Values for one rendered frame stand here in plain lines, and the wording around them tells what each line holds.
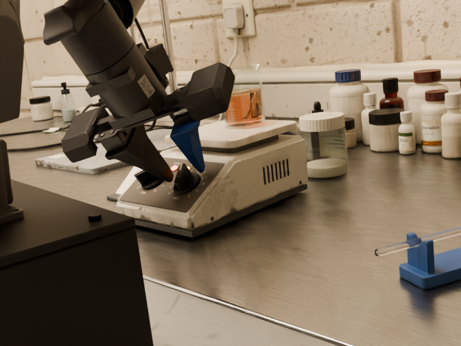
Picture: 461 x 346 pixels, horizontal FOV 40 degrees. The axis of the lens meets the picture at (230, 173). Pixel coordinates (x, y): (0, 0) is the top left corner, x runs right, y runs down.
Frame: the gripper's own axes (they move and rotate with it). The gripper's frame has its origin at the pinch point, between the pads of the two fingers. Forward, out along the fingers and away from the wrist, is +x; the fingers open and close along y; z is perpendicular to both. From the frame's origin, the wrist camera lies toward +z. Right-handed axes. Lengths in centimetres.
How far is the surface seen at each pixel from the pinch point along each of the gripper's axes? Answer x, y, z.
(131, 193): 4.0, 7.7, 0.3
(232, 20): 17, 11, 68
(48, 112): 31, 81, 90
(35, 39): 18, 88, 116
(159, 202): 4.0, 3.2, -2.7
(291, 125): 8.1, -9.6, 10.1
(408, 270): 6.5, -21.8, -16.8
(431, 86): 23.1, -24.2, 32.1
